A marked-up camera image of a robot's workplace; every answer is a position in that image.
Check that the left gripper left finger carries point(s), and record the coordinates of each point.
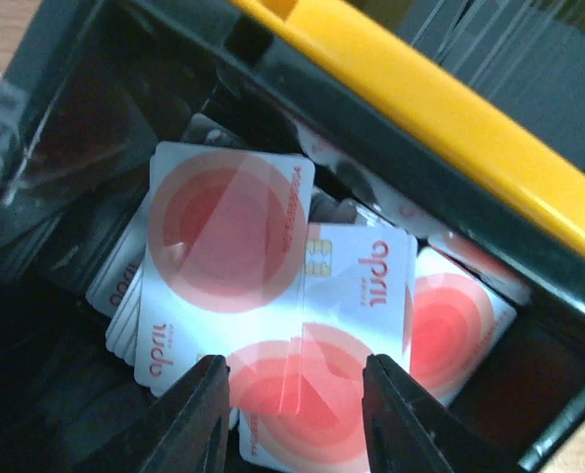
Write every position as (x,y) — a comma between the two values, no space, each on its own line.
(185,430)

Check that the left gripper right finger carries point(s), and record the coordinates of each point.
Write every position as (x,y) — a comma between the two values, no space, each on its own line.
(408,430)

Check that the white red card stack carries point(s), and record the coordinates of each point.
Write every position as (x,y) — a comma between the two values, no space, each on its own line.
(236,253)

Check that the dark card stack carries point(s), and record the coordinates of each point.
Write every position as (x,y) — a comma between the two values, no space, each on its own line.
(525,57)

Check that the left black bin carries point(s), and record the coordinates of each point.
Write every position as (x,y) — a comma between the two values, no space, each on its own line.
(91,90)

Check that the yellow middle bin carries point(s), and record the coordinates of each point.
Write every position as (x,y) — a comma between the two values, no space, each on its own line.
(466,131)

